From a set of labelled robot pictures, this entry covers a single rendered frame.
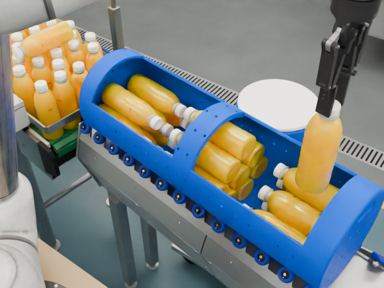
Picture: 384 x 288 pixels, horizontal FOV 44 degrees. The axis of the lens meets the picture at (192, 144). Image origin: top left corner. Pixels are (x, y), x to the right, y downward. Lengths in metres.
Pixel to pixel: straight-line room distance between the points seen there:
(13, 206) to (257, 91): 0.95
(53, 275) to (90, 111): 0.50
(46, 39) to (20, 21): 1.14
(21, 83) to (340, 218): 1.14
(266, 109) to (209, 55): 2.22
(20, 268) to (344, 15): 0.71
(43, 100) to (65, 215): 1.15
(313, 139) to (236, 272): 0.55
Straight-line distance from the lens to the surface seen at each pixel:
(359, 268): 1.37
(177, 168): 1.25
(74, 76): 1.69
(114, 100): 1.45
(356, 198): 1.10
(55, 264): 1.25
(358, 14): 0.80
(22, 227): 1.06
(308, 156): 0.99
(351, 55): 0.90
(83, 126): 1.65
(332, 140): 0.96
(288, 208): 1.22
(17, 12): 0.59
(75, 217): 2.65
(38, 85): 1.62
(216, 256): 1.39
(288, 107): 1.61
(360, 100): 3.51
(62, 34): 1.77
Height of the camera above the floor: 2.02
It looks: 43 degrees down
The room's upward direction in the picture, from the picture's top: straight up
